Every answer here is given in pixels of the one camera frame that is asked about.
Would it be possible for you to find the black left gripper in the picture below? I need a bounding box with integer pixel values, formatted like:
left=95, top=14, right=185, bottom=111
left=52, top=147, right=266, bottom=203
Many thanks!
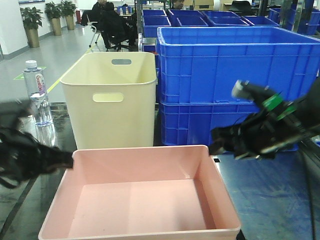
left=0, top=126, right=74, bottom=189

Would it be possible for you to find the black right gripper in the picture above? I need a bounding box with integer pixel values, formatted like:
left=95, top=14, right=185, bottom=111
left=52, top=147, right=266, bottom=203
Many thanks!
left=208, top=110, right=310, bottom=159

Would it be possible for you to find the pink plastic bin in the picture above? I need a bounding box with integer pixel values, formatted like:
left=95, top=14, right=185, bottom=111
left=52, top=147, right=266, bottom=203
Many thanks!
left=38, top=145, right=241, bottom=240

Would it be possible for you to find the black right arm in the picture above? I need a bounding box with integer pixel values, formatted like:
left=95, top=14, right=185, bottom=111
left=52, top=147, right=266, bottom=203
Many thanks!
left=208, top=78, right=320, bottom=160

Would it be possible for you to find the lower large blue crate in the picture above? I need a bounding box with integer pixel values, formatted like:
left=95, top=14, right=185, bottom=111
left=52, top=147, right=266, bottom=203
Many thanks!
left=159, top=101, right=259, bottom=146

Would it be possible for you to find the large blue crate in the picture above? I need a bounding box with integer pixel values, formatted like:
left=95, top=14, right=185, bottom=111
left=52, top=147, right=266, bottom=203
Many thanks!
left=156, top=26, right=320, bottom=104
left=159, top=101, right=259, bottom=146

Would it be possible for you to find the clear water bottle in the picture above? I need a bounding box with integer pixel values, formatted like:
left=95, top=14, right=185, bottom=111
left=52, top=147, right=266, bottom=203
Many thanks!
left=22, top=59, right=53, bottom=127

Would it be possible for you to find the upper large blue crate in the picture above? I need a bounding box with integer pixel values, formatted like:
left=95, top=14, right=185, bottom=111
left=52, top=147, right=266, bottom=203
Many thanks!
left=156, top=26, right=320, bottom=104

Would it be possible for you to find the cream plastic basket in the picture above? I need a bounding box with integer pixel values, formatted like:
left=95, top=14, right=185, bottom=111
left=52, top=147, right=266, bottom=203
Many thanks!
left=60, top=51, right=157, bottom=150

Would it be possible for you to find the seated person in black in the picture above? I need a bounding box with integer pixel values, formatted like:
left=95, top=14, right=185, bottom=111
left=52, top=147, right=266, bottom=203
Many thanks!
left=92, top=0, right=138, bottom=49

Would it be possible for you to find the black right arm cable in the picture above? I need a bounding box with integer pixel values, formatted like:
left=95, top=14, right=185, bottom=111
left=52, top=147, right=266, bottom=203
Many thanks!
left=297, top=139, right=320, bottom=240

